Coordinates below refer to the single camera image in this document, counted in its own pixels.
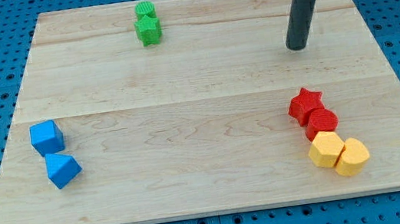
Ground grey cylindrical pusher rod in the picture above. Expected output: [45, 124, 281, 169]
[286, 0, 316, 51]

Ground wooden board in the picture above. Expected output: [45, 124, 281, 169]
[0, 0, 400, 224]

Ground blue triangular prism block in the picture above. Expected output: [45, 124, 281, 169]
[45, 153, 82, 189]

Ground yellow pentagon block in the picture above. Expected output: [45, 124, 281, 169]
[309, 131, 345, 168]

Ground green star block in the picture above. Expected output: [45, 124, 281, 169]
[134, 15, 162, 47]

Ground green cylinder block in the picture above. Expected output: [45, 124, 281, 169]
[134, 1, 157, 20]

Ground red cylinder block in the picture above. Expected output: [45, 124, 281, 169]
[305, 108, 339, 141]

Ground blue cube block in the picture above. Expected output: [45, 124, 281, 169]
[29, 120, 65, 156]

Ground red star block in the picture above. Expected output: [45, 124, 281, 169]
[288, 87, 325, 127]

